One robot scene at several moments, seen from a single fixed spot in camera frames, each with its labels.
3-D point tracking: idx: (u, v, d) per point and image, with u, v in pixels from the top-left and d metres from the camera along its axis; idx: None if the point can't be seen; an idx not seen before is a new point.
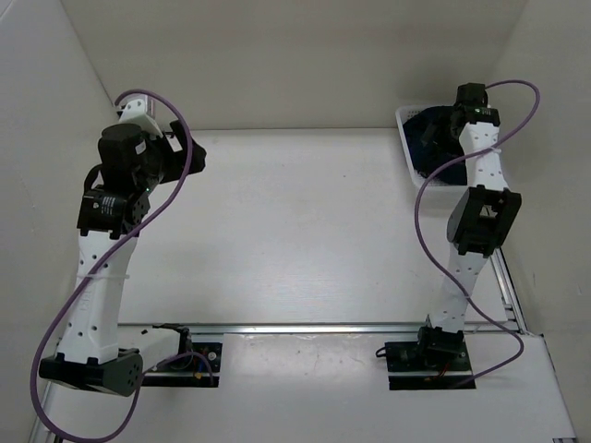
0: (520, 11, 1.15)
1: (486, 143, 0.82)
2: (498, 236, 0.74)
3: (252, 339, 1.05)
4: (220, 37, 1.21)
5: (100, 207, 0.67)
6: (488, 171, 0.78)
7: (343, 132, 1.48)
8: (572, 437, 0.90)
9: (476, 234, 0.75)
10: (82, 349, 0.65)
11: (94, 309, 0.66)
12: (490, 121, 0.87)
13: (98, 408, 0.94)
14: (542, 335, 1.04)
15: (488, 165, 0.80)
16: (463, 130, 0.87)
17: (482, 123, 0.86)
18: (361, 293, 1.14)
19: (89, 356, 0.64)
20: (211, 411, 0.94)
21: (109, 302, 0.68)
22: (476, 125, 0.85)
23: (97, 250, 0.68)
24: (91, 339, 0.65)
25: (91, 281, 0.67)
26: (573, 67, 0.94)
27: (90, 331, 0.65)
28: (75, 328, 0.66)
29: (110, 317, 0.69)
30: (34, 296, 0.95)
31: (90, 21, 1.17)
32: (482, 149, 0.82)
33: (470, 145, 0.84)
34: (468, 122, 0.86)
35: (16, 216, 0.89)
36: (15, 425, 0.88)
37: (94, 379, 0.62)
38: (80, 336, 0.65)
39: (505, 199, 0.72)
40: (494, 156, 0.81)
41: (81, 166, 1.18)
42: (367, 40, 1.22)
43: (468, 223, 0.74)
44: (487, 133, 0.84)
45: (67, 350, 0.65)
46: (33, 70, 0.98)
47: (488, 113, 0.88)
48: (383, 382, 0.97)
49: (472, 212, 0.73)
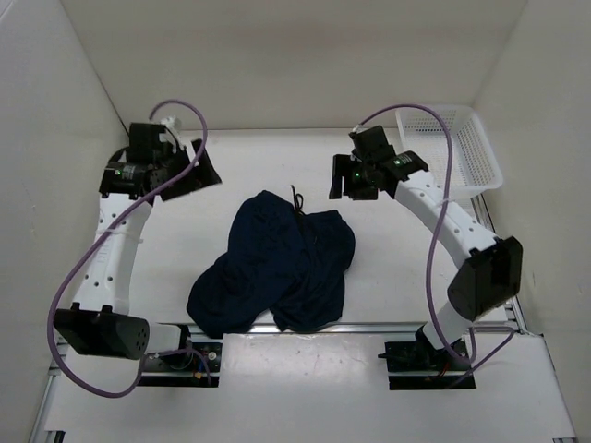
0: (520, 13, 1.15)
1: (436, 196, 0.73)
2: (513, 287, 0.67)
3: (252, 339, 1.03)
4: (220, 36, 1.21)
5: (121, 173, 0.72)
6: (464, 227, 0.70)
7: (342, 132, 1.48)
8: (572, 437, 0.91)
9: (492, 298, 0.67)
10: (97, 297, 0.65)
11: (111, 261, 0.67)
12: (419, 167, 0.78)
13: (97, 408, 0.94)
14: (542, 335, 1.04)
15: (459, 219, 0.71)
16: (400, 193, 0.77)
17: (415, 173, 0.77)
18: (361, 293, 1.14)
19: (104, 303, 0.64)
20: (211, 411, 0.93)
21: (124, 257, 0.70)
22: (412, 182, 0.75)
23: (117, 209, 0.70)
24: (107, 288, 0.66)
25: (114, 233, 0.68)
26: (573, 68, 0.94)
27: (106, 281, 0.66)
28: (90, 279, 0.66)
29: (123, 273, 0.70)
30: (33, 295, 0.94)
31: (90, 20, 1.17)
32: (436, 206, 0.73)
33: (420, 205, 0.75)
34: (399, 182, 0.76)
35: (15, 215, 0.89)
36: (15, 425, 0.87)
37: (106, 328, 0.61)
38: (96, 285, 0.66)
39: (506, 251, 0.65)
40: (454, 207, 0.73)
41: (80, 164, 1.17)
42: (367, 41, 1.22)
43: (482, 294, 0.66)
44: (428, 184, 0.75)
45: (82, 300, 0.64)
46: (32, 69, 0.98)
47: (410, 161, 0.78)
48: (383, 382, 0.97)
49: (486, 277, 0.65)
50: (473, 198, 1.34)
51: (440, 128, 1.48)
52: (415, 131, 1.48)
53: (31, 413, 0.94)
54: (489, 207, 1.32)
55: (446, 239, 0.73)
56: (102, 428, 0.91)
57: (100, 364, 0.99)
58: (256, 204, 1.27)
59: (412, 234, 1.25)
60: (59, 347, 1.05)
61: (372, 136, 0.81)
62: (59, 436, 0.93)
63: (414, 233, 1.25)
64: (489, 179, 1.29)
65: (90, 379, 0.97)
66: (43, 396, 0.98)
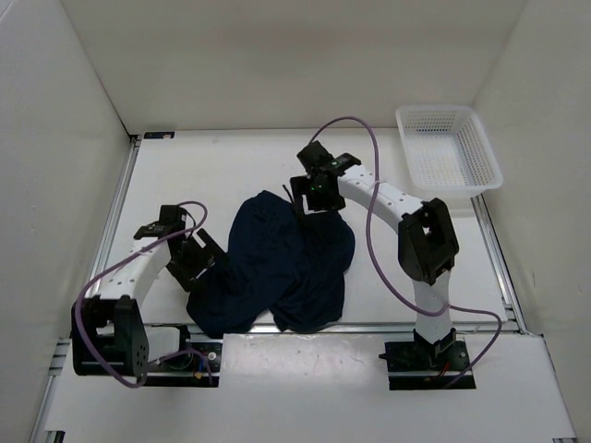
0: (520, 13, 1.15)
1: (370, 181, 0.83)
2: (452, 242, 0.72)
3: (252, 339, 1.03)
4: (220, 36, 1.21)
5: (152, 227, 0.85)
6: (395, 199, 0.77)
7: (343, 132, 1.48)
8: (572, 437, 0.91)
9: (439, 258, 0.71)
10: (117, 291, 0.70)
11: (135, 270, 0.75)
12: (354, 164, 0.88)
13: (96, 409, 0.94)
14: (542, 335, 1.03)
15: (390, 193, 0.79)
16: (343, 187, 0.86)
17: (351, 169, 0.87)
18: (361, 293, 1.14)
19: (124, 293, 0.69)
20: (211, 411, 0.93)
21: (146, 274, 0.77)
22: (348, 175, 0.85)
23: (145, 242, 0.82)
24: (127, 285, 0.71)
25: (142, 254, 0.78)
26: (573, 68, 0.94)
27: (128, 281, 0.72)
28: (114, 280, 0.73)
29: (141, 286, 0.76)
30: (33, 296, 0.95)
31: (90, 20, 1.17)
32: (368, 188, 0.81)
33: (358, 192, 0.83)
34: (338, 177, 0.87)
35: (15, 216, 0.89)
36: (15, 425, 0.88)
37: (121, 307, 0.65)
38: (117, 283, 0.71)
39: (433, 210, 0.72)
40: (385, 185, 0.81)
41: (79, 165, 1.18)
42: (367, 41, 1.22)
43: (426, 253, 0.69)
44: (361, 173, 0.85)
45: (103, 293, 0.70)
46: (32, 70, 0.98)
47: (345, 161, 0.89)
48: (383, 382, 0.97)
49: (420, 233, 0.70)
50: (473, 198, 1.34)
51: (440, 127, 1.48)
52: (415, 130, 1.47)
53: (31, 412, 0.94)
54: (489, 207, 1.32)
55: (385, 215, 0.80)
56: (102, 429, 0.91)
57: None
58: (256, 204, 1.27)
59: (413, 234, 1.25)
60: (59, 347, 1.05)
61: (312, 149, 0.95)
62: (59, 436, 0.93)
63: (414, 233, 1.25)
64: (489, 180, 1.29)
65: (90, 379, 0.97)
66: (43, 395, 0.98)
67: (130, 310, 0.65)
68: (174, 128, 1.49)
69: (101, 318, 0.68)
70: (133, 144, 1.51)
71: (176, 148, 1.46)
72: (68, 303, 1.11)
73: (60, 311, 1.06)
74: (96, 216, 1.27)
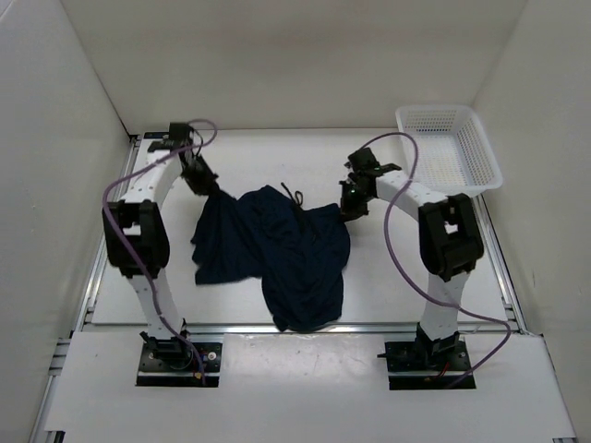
0: (521, 13, 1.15)
1: (404, 179, 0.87)
2: (476, 241, 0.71)
3: (252, 339, 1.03)
4: (220, 36, 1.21)
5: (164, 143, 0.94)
6: (422, 192, 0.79)
7: (343, 132, 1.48)
8: (572, 437, 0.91)
9: (459, 255, 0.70)
10: (138, 196, 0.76)
11: (151, 178, 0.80)
12: (392, 170, 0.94)
13: (97, 408, 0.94)
14: (542, 335, 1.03)
15: (419, 188, 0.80)
16: (380, 186, 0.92)
17: (391, 172, 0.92)
18: (362, 293, 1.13)
19: (146, 198, 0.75)
20: (211, 411, 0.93)
21: (161, 185, 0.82)
22: (386, 175, 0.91)
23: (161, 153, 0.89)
24: (147, 192, 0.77)
25: (157, 165, 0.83)
26: (573, 68, 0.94)
27: (147, 189, 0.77)
28: (134, 187, 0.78)
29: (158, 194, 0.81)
30: (33, 295, 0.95)
31: (90, 20, 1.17)
32: (401, 185, 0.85)
33: (392, 191, 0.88)
34: (378, 178, 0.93)
35: (15, 217, 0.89)
36: (15, 425, 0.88)
37: (147, 208, 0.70)
38: (138, 191, 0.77)
39: (458, 205, 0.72)
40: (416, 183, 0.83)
41: (79, 164, 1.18)
42: (367, 41, 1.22)
43: (442, 243, 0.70)
44: (398, 174, 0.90)
45: (126, 197, 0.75)
46: (33, 70, 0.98)
47: (387, 166, 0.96)
48: (384, 382, 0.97)
49: (438, 225, 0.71)
50: (473, 198, 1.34)
51: (440, 127, 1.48)
52: (415, 130, 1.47)
53: (31, 413, 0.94)
54: (489, 207, 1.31)
55: (412, 209, 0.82)
56: (102, 429, 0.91)
57: (100, 364, 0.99)
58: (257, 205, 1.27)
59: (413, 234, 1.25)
60: (59, 347, 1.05)
61: (361, 153, 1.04)
62: (59, 436, 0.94)
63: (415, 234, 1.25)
64: (489, 179, 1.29)
65: (90, 378, 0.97)
66: (43, 395, 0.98)
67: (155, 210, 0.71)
68: None
69: (126, 220, 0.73)
70: (133, 144, 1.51)
71: None
72: (68, 303, 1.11)
73: (60, 311, 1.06)
74: (96, 216, 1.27)
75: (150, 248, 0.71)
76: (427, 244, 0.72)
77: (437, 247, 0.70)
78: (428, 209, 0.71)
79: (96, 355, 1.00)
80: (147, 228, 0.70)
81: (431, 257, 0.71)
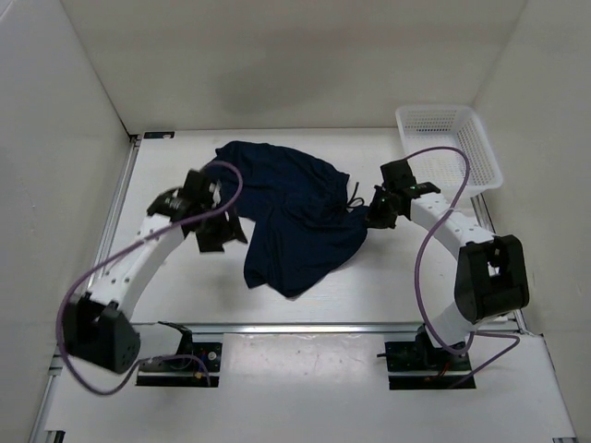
0: (521, 13, 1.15)
1: (441, 208, 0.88)
2: (521, 289, 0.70)
3: (252, 339, 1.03)
4: (219, 36, 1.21)
5: (170, 202, 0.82)
6: (464, 227, 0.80)
7: (343, 131, 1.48)
8: (572, 437, 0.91)
9: (502, 301, 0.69)
10: (109, 292, 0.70)
11: (132, 268, 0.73)
12: (429, 192, 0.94)
13: (97, 408, 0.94)
14: (542, 335, 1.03)
15: (461, 222, 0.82)
16: (414, 209, 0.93)
17: (427, 195, 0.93)
18: (362, 293, 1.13)
19: (113, 297, 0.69)
20: (211, 411, 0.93)
21: (143, 271, 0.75)
22: (423, 199, 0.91)
23: (154, 226, 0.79)
24: (119, 288, 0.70)
25: (145, 244, 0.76)
26: (573, 67, 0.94)
27: (122, 281, 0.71)
28: (110, 278, 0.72)
29: (138, 280, 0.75)
30: (33, 295, 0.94)
31: (90, 19, 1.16)
32: (440, 214, 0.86)
33: (428, 217, 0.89)
34: (413, 198, 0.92)
35: (15, 217, 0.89)
36: (15, 426, 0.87)
37: (109, 316, 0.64)
38: (113, 282, 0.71)
39: (505, 247, 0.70)
40: (456, 214, 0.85)
41: (79, 164, 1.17)
42: (367, 41, 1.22)
43: (485, 289, 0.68)
44: (437, 200, 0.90)
45: (97, 292, 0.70)
46: (33, 70, 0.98)
47: (424, 186, 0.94)
48: (384, 382, 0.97)
49: (482, 269, 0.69)
50: (473, 198, 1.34)
51: (440, 127, 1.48)
52: (415, 130, 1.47)
53: (32, 412, 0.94)
54: (489, 207, 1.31)
55: (449, 239, 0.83)
56: (102, 429, 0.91)
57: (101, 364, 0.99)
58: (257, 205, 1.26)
59: (424, 235, 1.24)
60: (59, 347, 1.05)
61: (397, 167, 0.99)
62: (59, 436, 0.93)
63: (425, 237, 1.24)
64: (489, 179, 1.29)
65: (90, 379, 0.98)
66: (43, 394, 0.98)
67: (118, 317, 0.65)
68: (174, 128, 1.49)
69: (90, 316, 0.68)
70: (133, 144, 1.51)
71: (176, 148, 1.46)
72: None
73: None
74: (96, 217, 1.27)
75: (101, 355, 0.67)
76: (467, 284, 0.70)
77: (478, 294, 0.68)
78: (471, 250, 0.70)
79: None
80: (105, 333, 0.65)
81: (470, 300, 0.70)
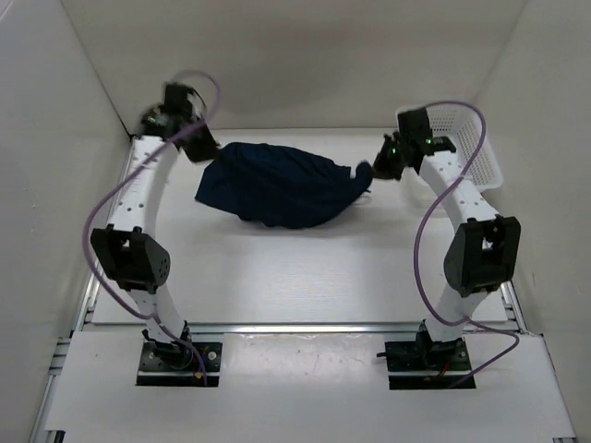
0: (520, 14, 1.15)
1: (452, 173, 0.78)
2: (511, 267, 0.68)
3: (252, 339, 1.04)
4: (220, 36, 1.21)
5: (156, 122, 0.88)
6: (469, 201, 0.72)
7: (343, 132, 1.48)
8: (572, 437, 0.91)
9: (485, 274, 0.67)
10: (129, 219, 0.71)
11: (142, 191, 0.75)
12: (446, 149, 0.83)
13: (96, 408, 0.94)
14: (542, 335, 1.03)
15: (467, 194, 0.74)
16: (424, 167, 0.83)
17: (440, 152, 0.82)
18: (362, 293, 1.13)
19: (135, 225, 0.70)
20: (211, 411, 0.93)
21: (151, 190, 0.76)
22: (435, 158, 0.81)
23: (149, 149, 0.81)
24: (139, 213, 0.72)
25: (146, 168, 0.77)
26: (572, 67, 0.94)
27: (138, 208, 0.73)
28: (125, 205, 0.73)
29: (150, 208, 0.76)
30: (33, 294, 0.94)
31: (90, 19, 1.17)
32: (450, 180, 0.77)
33: (439, 180, 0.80)
34: (425, 155, 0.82)
35: (15, 216, 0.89)
36: (15, 426, 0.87)
37: (136, 242, 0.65)
38: (128, 210, 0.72)
39: (503, 229, 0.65)
40: (467, 184, 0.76)
41: (79, 163, 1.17)
42: (367, 41, 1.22)
43: (472, 267, 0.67)
44: (449, 161, 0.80)
45: (117, 221, 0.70)
46: (33, 69, 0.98)
47: (441, 142, 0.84)
48: (384, 382, 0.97)
49: (475, 249, 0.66)
50: None
51: (440, 128, 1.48)
52: None
53: (31, 412, 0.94)
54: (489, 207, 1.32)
55: (451, 209, 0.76)
56: (102, 428, 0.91)
57: (100, 364, 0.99)
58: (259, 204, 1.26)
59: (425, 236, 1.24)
60: (59, 347, 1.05)
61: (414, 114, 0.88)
62: (59, 436, 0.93)
63: (428, 236, 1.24)
64: (488, 179, 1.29)
65: (89, 378, 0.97)
66: (43, 395, 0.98)
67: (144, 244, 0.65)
68: None
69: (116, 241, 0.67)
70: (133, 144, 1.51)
71: None
72: (68, 303, 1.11)
73: (60, 310, 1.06)
74: (96, 216, 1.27)
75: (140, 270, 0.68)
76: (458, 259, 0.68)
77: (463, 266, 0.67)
78: (469, 230, 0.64)
79: (96, 355, 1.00)
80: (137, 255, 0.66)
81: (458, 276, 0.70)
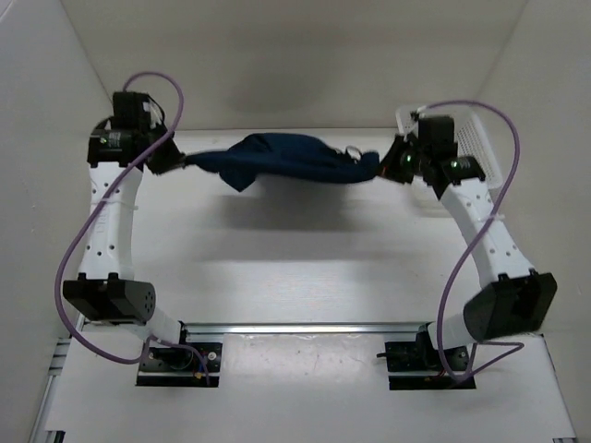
0: (521, 13, 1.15)
1: (482, 209, 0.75)
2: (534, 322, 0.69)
3: (252, 339, 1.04)
4: (219, 36, 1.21)
5: (107, 141, 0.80)
6: (501, 250, 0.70)
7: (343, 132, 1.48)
8: (572, 437, 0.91)
9: (507, 325, 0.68)
10: (103, 264, 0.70)
11: (111, 231, 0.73)
12: (476, 177, 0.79)
13: (96, 408, 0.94)
14: (542, 335, 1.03)
15: (498, 239, 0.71)
16: (448, 195, 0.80)
17: (468, 182, 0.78)
18: (361, 293, 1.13)
19: (112, 271, 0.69)
20: (210, 411, 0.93)
21: (123, 224, 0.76)
22: (463, 188, 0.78)
23: (109, 178, 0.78)
24: (111, 255, 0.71)
25: (109, 201, 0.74)
26: (573, 66, 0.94)
27: (108, 249, 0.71)
28: (93, 248, 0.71)
29: (125, 243, 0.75)
30: (32, 294, 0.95)
31: (90, 19, 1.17)
32: (480, 221, 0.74)
33: (464, 215, 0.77)
34: (452, 184, 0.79)
35: (15, 216, 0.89)
36: (15, 426, 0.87)
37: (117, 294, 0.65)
38: (99, 255, 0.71)
39: (537, 288, 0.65)
40: (499, 225, 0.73)
41: (79, 163, 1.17)
42: (367, 40, 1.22)
43: (499, 321, 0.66)
44: (477, 195, 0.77)
45: (89, 268, 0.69)
46: (33, 69, 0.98)
47: (469, 169, 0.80)
48: (383, 382, 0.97)
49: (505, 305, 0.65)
50: None
51: None
52: None
53: (31, 412, 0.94)
54: None
55: (477, 250, 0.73)
56: (102, 428, 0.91)
57: (100, 364, 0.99)
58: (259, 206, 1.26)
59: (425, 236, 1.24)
60: (59, 347, 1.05)
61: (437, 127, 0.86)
62: (59, 436, 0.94)
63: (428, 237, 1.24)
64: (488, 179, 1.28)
65: (89, 378, 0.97)
66: (43, 395, 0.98)
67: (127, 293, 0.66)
68: None
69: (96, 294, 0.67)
70: None
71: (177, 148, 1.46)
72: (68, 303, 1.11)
73: None
74: None
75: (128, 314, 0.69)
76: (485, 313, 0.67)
77: (488, 318, 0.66)
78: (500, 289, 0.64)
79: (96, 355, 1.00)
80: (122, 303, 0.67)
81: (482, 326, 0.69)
